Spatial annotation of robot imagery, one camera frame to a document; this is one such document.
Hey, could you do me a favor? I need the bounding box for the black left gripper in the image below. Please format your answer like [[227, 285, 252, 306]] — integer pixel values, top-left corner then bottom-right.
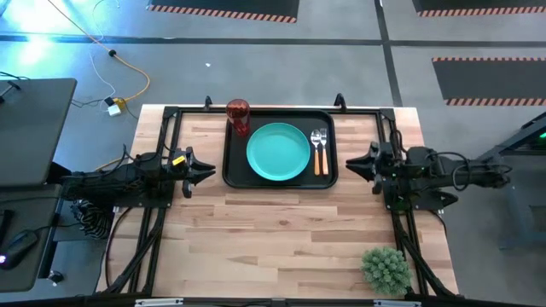
[[168, 147, 218, 200]]

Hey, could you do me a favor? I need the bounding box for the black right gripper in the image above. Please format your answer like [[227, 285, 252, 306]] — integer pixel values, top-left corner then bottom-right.
[[345, 142, 404, 196]]

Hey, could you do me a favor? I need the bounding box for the fork with orange handle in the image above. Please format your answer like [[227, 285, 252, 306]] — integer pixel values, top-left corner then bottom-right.
[[319, 127, 330, 177]]

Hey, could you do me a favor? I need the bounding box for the spoon with orange handle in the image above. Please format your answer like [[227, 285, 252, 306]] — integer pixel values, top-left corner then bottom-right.
[[310, 129, 322, 177]]

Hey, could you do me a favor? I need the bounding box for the red faceted plastic cup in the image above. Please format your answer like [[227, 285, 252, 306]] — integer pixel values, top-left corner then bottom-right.
[[224, 98, 252, 138]]

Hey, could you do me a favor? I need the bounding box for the teal round plate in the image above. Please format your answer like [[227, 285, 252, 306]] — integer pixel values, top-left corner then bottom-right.
[[246, 122, 311, 182]]

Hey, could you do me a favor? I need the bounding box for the black rectangular tray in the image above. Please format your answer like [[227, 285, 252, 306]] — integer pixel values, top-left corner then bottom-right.
[[222, 108, 340, 190]]

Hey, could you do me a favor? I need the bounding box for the green artificial ball plant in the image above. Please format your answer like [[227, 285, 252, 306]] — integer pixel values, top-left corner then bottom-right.
[[361, 246, 413, 297]]

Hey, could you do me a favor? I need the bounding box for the black hazard-striped floor mat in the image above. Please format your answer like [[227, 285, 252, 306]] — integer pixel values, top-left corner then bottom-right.
[[411, 0, 546, 19], [147, 0, 300, 24], [431, 56, 546, 107]]

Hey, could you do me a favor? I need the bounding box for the large dark desk panel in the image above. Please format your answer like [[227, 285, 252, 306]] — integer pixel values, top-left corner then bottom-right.
[[0, 78, 78, 188]]

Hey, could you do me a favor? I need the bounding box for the black keyboard desk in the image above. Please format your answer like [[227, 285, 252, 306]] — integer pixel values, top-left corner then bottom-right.
[[0, 183, 64, 293]]

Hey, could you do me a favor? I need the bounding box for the black computer mouse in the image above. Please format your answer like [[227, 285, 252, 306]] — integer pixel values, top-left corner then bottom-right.
[[0, 229, 40, 270]]

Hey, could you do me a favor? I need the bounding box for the black keyboard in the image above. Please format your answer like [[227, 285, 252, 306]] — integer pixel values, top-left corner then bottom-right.
[[0, 208, 15, 248]]

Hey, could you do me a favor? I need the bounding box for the slim black desk gadget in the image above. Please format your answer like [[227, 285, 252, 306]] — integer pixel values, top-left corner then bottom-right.
[[0, 79, 21, 104]]

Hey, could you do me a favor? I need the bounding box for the black aluminium table frame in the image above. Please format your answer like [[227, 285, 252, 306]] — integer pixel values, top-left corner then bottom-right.
[[100, 92, 460, 307]]

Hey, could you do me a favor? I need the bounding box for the black white coiled cable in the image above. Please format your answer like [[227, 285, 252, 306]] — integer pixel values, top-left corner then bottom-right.
[[70, 199, 113, 240]]

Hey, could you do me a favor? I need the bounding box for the yellow extension cable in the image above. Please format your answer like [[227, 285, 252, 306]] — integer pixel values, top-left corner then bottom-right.
[[46, 0, 151, 103]]

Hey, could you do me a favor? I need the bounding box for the thin white cable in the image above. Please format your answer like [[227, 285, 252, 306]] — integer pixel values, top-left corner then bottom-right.
[[87, 0, 119, 107]]

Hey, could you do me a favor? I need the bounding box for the silver metal bracket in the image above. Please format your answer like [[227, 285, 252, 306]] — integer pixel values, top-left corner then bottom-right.
[[134, 298, 184, 307], [374, 299, 422, 307]]

